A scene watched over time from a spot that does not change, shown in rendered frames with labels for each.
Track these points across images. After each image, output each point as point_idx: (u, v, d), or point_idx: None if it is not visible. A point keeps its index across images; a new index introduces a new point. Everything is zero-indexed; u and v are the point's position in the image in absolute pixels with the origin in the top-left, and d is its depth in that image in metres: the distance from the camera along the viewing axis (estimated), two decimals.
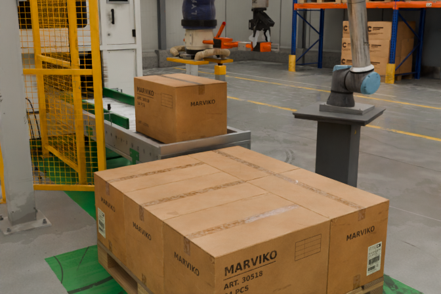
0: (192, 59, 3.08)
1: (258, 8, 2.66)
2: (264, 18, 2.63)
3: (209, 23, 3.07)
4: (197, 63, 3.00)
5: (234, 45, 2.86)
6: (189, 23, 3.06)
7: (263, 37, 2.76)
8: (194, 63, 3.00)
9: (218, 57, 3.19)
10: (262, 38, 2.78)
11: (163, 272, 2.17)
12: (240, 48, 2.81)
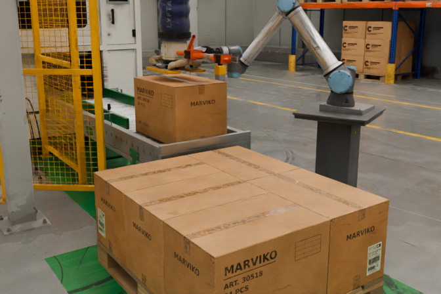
0: (166, 68, 3.33)
1: (220, 48, 3.31)
2: (218, 50, 3.24)
3: (182, 35, 3.31)
4: (169, 72, 3.25)
5: (201, 57, 3.09)
6: (164, 36, 3.31)
7: None
8: (167, 72, 3.25)
9: (191, 67, 3.43)
10: None
11: (163, 272, 2.17)
12: (205, 60, 3.05)
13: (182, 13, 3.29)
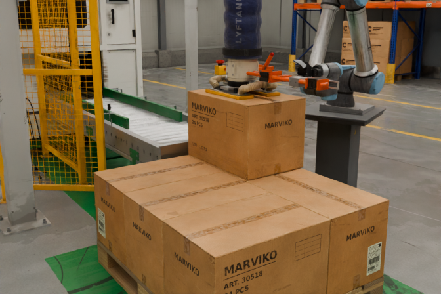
0: (235, 92, 2.75)
1: (319, 66, 2.81)
2: None
3: (254, 52, 2.73)
4: (241, 98, 2.67)
5: (284, 80, 2.51)
6: (232, 53, 2.73)
7: None
8: (237, 98, 2.67)
9: (263, 89, 2.86)
10: None
11: (163, 272, 2.17)
12: (292, 84, 2.47)
13: (255, 25, 2.71)
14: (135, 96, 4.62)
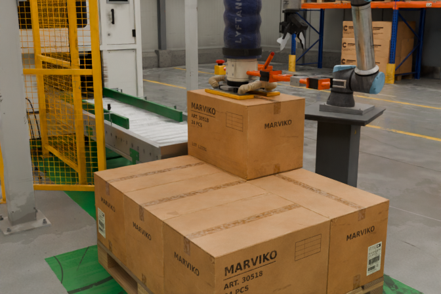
0: (235, 92, 2.76)
1: (290, 9, 2.43)
2: (297, 20, 2.41)
3: (254, 52, 2.74)
4: (241, 97, 2.67)
5: (285, 80, 2.52)
6: (232, 53, 2.73)
7: (296, 39, 2.54)
8: (238, 98, 2.67)
9: (262, 88, 2.86)
10: (295, 40, 2.56)
11: (163, 272, 2.17)
12: (293, 84, 2.48)
13: (254, 25, 2.71)
14: (135, 96, 4.62)
